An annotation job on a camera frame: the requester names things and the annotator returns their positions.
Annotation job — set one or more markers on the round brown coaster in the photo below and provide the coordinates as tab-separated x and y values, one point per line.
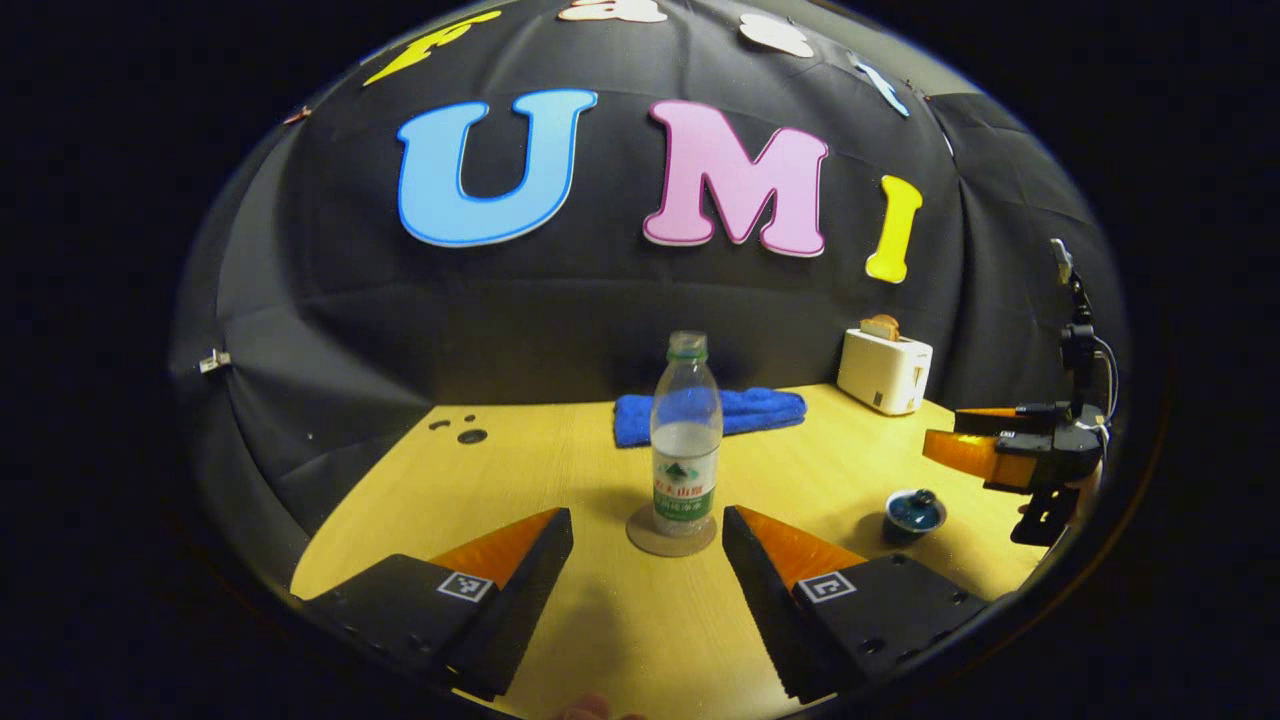
645	540

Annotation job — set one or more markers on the silver metal clip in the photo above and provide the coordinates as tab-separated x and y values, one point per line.
213	361

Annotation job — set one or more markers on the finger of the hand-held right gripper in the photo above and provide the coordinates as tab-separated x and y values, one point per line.
1000	420
965	455

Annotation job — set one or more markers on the clear plastic water bottle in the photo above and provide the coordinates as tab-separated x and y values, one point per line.
686	450

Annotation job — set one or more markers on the blue towel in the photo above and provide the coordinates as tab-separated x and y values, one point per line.
760	410

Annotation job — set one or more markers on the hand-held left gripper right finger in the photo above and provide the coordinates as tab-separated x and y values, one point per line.
765	590

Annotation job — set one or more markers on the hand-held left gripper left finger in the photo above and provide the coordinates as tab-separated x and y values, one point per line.
525	590

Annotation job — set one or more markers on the black backdrop cloth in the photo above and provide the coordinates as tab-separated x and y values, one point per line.
560	320

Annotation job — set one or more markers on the toast bread slice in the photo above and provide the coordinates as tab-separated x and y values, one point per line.
880	327

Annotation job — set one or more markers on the white toaster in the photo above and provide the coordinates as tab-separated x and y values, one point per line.
885	375

